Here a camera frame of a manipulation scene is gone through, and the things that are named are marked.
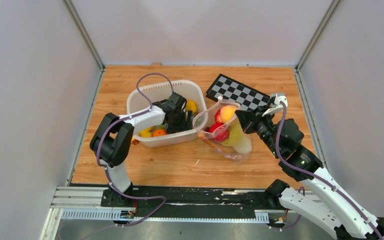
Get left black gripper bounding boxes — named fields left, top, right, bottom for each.
left=166, top=110, right=193, bottom=136

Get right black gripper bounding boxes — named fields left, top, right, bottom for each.
left=234, top=105, right=281, bottom=157

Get yellow peach fruit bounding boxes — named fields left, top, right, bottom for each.
left=221, top=105, right=237, bottom=124

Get yellow napa cabbage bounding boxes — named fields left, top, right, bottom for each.
left=221, top=120, right=252, bottom=155

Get clear zip top bag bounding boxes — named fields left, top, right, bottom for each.
left=192, top=96, right=252, bottom=164

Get orange fruit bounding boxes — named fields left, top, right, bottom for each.
left=152, top=128, right=168, bottom=137

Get white plastic basket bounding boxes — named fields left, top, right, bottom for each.
left=126, top=79, right=207, bottom=148

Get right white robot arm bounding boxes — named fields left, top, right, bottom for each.
left=235, top=106, right=384, bottom=240

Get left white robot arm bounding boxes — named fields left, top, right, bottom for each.
left=89, top=92, right=193, bottom=207

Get black white checkerboard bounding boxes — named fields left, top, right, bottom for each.
left=205, top=73, right=270, bottom=110

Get yellow lemon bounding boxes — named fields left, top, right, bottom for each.
left=139, top=126, right=155, bottom=138

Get yellow toy car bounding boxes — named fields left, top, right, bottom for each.
left=131, top=138, right=140, bottom=145

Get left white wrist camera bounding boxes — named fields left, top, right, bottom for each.
left=166, top=92, right=187, bottom=112

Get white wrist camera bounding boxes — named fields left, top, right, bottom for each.
left=166, top=92, right=187, bottom=112
left=262, top=92, right=288, bottom=117

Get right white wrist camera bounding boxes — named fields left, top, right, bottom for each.
left=262, top=92, right=288, bottom=117

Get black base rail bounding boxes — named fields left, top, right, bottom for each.
left=47, top=185, right=355, bottom=229

